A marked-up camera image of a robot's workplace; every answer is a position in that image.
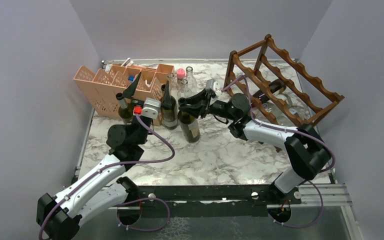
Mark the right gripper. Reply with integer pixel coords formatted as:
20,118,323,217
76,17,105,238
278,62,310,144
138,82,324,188
179,87,237,121

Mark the clear glass bottle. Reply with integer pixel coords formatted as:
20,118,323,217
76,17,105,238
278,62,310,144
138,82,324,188
177,79,194,99
166,72,179,100
185,66,198,95

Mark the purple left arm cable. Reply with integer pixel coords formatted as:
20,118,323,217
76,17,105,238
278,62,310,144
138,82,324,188
38,114,176,240

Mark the peach plastic organizer basket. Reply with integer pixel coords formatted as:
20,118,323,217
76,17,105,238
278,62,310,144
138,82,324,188
73,64,175,120

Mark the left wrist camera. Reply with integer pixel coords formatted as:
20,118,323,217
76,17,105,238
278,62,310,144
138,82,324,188
131,97,162,120

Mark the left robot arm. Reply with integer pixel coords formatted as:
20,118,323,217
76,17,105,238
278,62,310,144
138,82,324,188
36,74,161,240

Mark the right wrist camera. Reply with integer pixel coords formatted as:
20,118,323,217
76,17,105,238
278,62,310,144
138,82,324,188
204,79,222,98

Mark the pink lidded spice jar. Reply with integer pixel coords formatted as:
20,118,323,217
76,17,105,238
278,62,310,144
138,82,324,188
176,68,187,82

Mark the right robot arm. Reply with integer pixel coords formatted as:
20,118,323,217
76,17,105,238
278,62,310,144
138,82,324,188
179,90,333,204

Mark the black capped wine bottle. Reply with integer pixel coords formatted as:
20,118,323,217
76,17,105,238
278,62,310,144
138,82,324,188
177,97,201,143

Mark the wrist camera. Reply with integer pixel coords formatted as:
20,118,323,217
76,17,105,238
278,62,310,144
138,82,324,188
131,97,162,120
204,79,222,98

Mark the gold capped wine bottle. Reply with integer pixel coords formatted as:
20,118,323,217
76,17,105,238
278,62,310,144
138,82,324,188
251,78,287,103

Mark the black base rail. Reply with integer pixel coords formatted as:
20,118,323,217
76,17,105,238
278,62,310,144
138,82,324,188
105,183,302,220

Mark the upper cork stoppered clear bottle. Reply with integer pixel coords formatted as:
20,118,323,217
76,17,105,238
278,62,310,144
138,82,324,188
262,93,293,118

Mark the brown wooden wine rack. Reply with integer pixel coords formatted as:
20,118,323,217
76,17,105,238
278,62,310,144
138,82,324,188
224,34,345,127

